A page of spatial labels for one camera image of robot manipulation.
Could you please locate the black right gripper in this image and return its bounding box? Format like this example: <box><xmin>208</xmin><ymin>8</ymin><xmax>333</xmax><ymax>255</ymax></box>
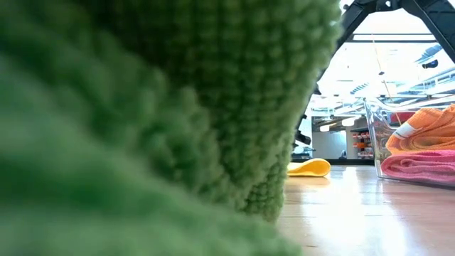
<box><xmin>293</xmin><ymin>112</ymin><xmax>316</xmax><ymax>152</ymax></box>

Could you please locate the yellow microfiber towel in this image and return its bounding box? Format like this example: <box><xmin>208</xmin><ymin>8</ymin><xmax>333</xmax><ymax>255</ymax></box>
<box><xmin>287</xmin><ymin>158</ymin><xmax>332</xmax><ymax>178</ymax></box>

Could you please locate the clear plastic bin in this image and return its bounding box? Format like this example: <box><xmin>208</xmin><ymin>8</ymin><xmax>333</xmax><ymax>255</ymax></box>
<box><xmin>363</xmin><ymin>96</ymin><xmax>455</xmax><ymax>190</ymax></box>

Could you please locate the pink microfiber towel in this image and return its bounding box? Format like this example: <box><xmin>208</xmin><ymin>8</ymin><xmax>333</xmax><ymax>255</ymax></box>
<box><xmin>380</xmin><ymin>149</ymin><xmax>455</xmax><ymax>186</ymax></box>

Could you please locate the orange microfiber towel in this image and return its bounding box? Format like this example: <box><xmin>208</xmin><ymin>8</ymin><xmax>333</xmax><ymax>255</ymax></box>
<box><xmin>385</xmin><ymin>104</ymin><xmax>455</xmax><ymax>156</ymax></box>

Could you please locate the green microfiber towel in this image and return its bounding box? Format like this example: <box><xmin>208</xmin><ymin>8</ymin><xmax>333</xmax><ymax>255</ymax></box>
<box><xmin>0</xmin><ymin>0</ymin><xmax>343</xmax><ymax>256</ymax></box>

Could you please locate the black shelf with red bins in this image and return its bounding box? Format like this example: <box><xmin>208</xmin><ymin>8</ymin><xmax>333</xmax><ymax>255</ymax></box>
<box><xmin>350</xmin><ymin>127</ymin><xmax>375</xmax><ymax>160</ymax></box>

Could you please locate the black overhead beam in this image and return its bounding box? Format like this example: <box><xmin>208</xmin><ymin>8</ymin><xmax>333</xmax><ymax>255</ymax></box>
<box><xmin>346</xmin><ymin>33</ymin><xmax>439</xmax><ymax>44</ymax></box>

